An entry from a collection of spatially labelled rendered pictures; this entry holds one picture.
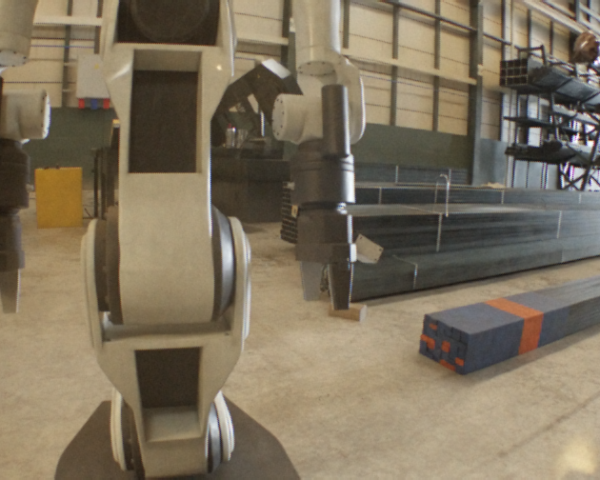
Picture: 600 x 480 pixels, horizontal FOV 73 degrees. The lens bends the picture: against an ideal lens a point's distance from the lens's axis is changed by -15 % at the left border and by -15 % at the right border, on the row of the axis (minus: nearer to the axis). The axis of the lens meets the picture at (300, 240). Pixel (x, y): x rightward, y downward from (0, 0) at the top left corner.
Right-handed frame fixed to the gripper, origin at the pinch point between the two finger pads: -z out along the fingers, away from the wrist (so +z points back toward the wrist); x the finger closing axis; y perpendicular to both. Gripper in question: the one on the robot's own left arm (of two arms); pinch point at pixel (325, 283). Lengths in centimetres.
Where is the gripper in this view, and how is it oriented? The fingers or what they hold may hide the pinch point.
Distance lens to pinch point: 65.6
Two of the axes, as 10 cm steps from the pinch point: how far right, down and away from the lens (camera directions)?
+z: -0.2, -10.0, 0.0
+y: 9.4, -0.2, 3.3
